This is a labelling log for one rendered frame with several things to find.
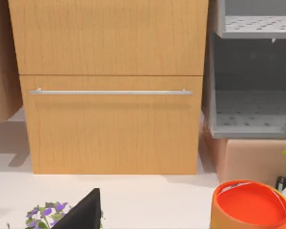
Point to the purple flower plant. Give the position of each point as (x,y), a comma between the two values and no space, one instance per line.
(46,214)

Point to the orange cup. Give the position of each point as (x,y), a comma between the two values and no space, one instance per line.
(250,207)

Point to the small black object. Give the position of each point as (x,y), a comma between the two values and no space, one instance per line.
(281,183)

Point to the plain wooden drawer front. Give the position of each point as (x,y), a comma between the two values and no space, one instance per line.
(107,35)

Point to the wooden cupboard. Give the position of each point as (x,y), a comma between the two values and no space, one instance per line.
(2,62)

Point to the grey pierced shelf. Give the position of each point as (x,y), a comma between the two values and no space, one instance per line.
(257,26)

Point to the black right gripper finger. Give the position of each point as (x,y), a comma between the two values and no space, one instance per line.
(85,213)

